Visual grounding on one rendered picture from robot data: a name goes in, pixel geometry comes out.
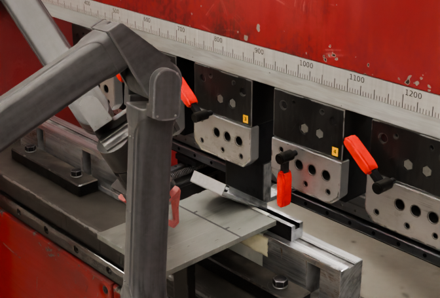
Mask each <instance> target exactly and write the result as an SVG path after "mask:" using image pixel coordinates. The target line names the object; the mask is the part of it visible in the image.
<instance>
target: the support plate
mask: <svg viewBox="0 0 440 298"><path fill-rule="evenodd" d="M179 205H180V206H182V207H184V208H186V209H188V210H190V211H192V212H195V211H197V212H196V214H198V215H200V216H202V217H204V218H206V219H208V220H210V221H212V222H214V223H216V224H218V225H220V226H222V227H224V228H227V227H230V228H228V230H230V231H232V232H234V233H235V234H237V235H239V236H241V237H238V236H236V235H234V234H232V233H230V232H228V231H226V230H224V229H222V228H221V227H218V226H217V225H214V224H213V223H210V222H209V221H206V220H205V219H202V218H201V217H198V216H197V215H194V214H193V213H191V212H189V211H187V210H185V209H183V208H181V207H179V223H178V224H177V226H176V227H175V228H172V227H170V226H168V251H167V267H166V276H169V275H171V274H173V273H175V272H177V271H179V270H181V269H184V268H186V267H188V266H190V265H192V264H195V263H197V262H199V261H201V260H203V259H205V258H207V257H209V256H211V255H213V254H215V253H218V252H220V251H222V250H224V249H227V248H229V247H231V246H233V245H235V244H237V243H239V242H241V241H243V240H245V239H247V238H250V237H252V236H254V235H256V234H259V233H261V232H263V231H265V230H267V229H269V228H271V227H273V226H275V225H276V220H274V219H272V218H270V217H268V216H266V215H263V214H261V213H259V212H257V211H255V210H252V209H251V208H248V207H247V206H244V205H242V204H240V203H238V202H236V201H233V200H231V199H229V198H225V197H223V196H220V195H218V194H215V193H213V192H211V191H209V190H206V191H203V192H201V193H198V194H196V195H193V196H190V197H188V198H185V199H183V200H180V201H179ZM125 232H126V223H123V224H121V225H118V226H116V227H113V228H111V229H108V230H106V231H103V232H101V233H98V234H97V236H98V239H99V240H101V241H102V242H104V243H106V244H107V245H109V246H111V247H112V248H114V249H115V250H117V251H119V252H121V253H122V254H123V255H124V253H125Z"/></svg>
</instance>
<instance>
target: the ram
mask: <svg viewBox="0 0 440 298"><path fill-rule="evenodd" d="M91 1H95V2H98V3H103V4H105V5H110V6H112V7H117V8H120V9H124V10H129V11H131V12H136V13H138V14H143V15H146V16H150V17H153V18H157V19H160V20H164V21H167V22H171V23H175V24H179V25H182V26H186V27H189V28H193V29H197V30H200V31H205V32H208V33H212V34H215V35H219V36H222V37H226V38H229V39H234V40H237V41H241V42H244V43H248V44H251V45H255V46H258V47H263V48H267V49H270V50H274V51H277V52H281V53H284V54H288V55H292V56H296V57H298V58H303V59H305V60H310V61H313V62H317V63H320V64H325V65H329V66H331V67H336V68H339V69H343V70H346V71H351V72H353V73H358V74H360V75H364V76H368V77H372V78H375V79H379V80H382V81H386V82H389V83H394V84H398V85H401V86H405V87H408V88H412V89H415V90H419V91H423V92H427V93H430V94H434V95H437V96H440V0H91ZM42 2H43V4H44V6H45V7H46V9H47V10H48V11H49V13H50V15H51V16H52V17H55V18H59V19H61V20H65V21H67V22H71V23H74V24H77V25H80V26H84V27H86V28H90V29H91V27H90V26H91V25H93V24H95V23H96V22H97V21H98V20H100V19H102V18H98V17H95V16H91V15H88V14H85V13H81V12H77V11H75V10H71V9H67V8H64V7H60V6H58V5H53V4H51V3H47V2H44V1H42ZM127 27H128V26H127ZM129 28H130V29H131V30H132V31H134V32H135V33H137V34H138V35H139V36H140V37H142V38H143V39H145V40H146V41H147V42H148V43H150V44H151V45H153V46H154V47H155V48H157V49H158V50H160V51H163V52H167V53H169V54H173V55H175V56H179V57H182V58H185V59H188V60H192V61H194V62H198V63H200V64H204V65H208V66H210V67H214V68H217V69H220V70H223V71H226V72H229V73H233V74H235V75H239V76H242V77H245V78H248V79H251V80H254V81H258V82H260V83H264V84H268V85H270V86H274V87H276V88H281V89H283V90H286V91H289V92H293V93H296V94H299V95H301V96H306V97H308V98H312V99H314V100H318V101H321V102H324V103H328V104H331V105H334V106H337V107H341V108H343V109H347V110H349V111H353V112H356V113H359V114H362V115H366V116H368V117H372V118H374V119H378V120H381V121H384V122H388V123H391V124H394V125H397V126H401V127H404V128H407V129H409V130H414V131H416V132H420V133H422V134H426V135H429V136H432V137H435V138H439V139H440V119H438V118H435V117H431V116H429V115H425V114H422V113H418V112H416V111H411V110H409V109H405V108H402V107H398V106H395V105H392V104H388V103H385V102H381V101H378V100H374V99H371V98H368V97H365V96H360V95H358V94H354V93H351V92H347V91H345V90H341V89H338V88H334V87H332V86H327V85H324V84H321V83H317V82H314V81H310V80H307V79H303V78H300V77H297V76H294V75H290V74H287V73H283V72H281V71H276V70H274V69H270V68H267V67H263V66H261V65H257V64H253V63H250V62H246V61H243V60H239V59H236V58H233V57H230V56H226V55H223V54H219V53H216V52H212V51H210V50H206V49H203V48H199V47H195V46H192V45H188V44H186V43H182V42H179V41H175V40H173V39H169V38H165V37H162V36H159V35H155V34H152V33H148V32H146V31H141V30H139V29H135V28H131V27H129Z"/></svg>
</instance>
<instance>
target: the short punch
mask: <svg viewBox="0 0 440 298"><path fill-rule="evenodd" d="M271 177H272V170H271V161H269V162H266V163H264V164H261V165H259V166H256V165H254V164H250V165H247V166H245V167H242V166H239V165H237V164H235V163H232V162H230V161H227V160H226V185H228V186H229V194H231V195H234V196H236V197H238V198H241V199H242V200H245V201H246V202H249V203H251V204H253V205H255V206H257V207H260V208H262V209H264V210H266V211H267V203H268V200H270V199H271Z"/></svg>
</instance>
